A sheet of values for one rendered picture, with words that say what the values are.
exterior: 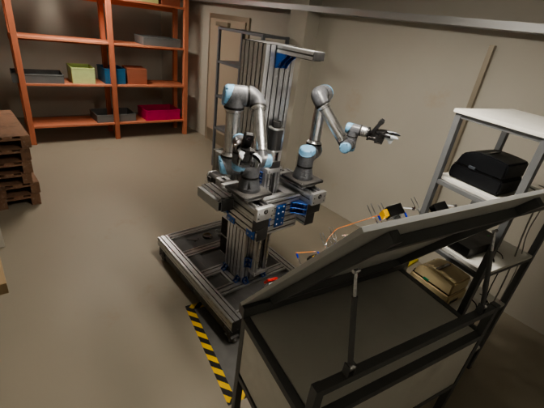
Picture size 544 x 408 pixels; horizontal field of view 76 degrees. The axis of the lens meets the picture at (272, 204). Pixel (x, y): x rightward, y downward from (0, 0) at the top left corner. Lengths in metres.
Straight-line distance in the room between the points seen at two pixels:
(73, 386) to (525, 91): 3.93
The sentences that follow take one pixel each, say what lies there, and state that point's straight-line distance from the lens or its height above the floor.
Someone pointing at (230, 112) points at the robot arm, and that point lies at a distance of 2.06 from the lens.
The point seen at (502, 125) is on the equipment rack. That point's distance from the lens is 2.11.
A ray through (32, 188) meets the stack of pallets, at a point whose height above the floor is 0.19.
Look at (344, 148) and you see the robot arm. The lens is 2.40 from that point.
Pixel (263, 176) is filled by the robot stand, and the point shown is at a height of 1.19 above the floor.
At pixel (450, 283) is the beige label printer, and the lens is 2.51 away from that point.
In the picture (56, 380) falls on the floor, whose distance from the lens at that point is 2.79.
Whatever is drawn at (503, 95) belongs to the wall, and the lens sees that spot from 3.67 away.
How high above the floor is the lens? 2.13
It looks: 27 degrees down
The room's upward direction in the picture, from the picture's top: 8 degrees clockwise
